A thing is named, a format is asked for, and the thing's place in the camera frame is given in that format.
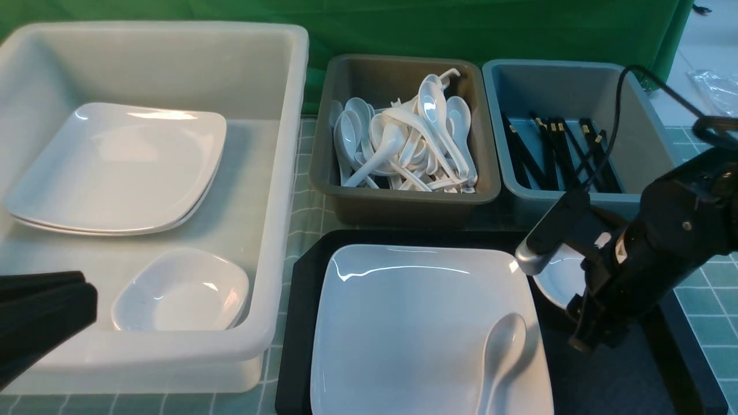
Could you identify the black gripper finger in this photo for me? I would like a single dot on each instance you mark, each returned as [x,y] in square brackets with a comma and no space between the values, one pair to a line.
[39,312]

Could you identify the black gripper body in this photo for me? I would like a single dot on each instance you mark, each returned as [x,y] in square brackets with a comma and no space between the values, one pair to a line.
[685,218]

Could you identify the white small bowl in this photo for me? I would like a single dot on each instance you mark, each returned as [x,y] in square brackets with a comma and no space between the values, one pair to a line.
[562,278]
[184,289]

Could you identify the white ceramic soup spoon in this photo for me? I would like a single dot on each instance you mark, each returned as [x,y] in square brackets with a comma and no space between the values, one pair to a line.
[504,348]

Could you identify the large white square rice plate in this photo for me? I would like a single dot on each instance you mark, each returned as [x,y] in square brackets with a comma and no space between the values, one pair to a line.
[402,330]

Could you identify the bottom white plate in tub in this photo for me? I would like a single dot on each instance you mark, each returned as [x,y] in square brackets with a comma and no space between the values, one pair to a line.
[130,232]

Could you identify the white plate in tub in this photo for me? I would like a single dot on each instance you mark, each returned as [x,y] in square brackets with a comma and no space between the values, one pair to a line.
[114,167]
[130,232]

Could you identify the top white plate in tub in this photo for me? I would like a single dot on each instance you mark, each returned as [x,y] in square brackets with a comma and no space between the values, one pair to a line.
[114,167]

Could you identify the green checkered tablecloth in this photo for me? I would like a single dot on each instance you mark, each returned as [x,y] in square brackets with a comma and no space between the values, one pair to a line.
[708,298]

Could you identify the clear plastic bag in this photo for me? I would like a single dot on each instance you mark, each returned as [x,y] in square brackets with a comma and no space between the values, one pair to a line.
[718,91]

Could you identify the white small bowl in tub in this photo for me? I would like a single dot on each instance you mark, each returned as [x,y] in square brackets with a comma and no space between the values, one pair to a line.
[184,289]

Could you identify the black plastic serving tray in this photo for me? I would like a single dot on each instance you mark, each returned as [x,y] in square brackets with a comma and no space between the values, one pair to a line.
[300,323]

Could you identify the blue-grey plastic chopstick bin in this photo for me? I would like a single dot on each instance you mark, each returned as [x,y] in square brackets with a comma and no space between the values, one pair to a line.
[572,91]

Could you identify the green backdrop cloth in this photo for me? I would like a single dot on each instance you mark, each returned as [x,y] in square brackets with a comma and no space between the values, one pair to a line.
[646,33]

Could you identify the right white spoon in bin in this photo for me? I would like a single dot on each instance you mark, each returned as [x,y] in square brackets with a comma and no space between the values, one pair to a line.
[460,118]

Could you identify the upright white spoon in bin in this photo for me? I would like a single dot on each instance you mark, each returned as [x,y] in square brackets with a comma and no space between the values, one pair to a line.
[431,102]

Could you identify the long diagonal white spoon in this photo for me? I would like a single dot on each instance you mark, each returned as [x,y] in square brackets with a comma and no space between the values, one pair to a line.
[391,143]

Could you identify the large translucent white tub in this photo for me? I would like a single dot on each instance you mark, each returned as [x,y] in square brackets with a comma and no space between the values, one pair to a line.
[251,73]

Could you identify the brown-grey plastic spoon bin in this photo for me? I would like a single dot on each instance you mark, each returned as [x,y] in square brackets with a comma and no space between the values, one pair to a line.
[380,80]

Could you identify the left white spoon in bin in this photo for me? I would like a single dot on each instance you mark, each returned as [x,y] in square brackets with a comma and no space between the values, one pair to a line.
[349,146]

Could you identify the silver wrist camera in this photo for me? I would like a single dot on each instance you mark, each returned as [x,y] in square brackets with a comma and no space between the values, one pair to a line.
[547,236]

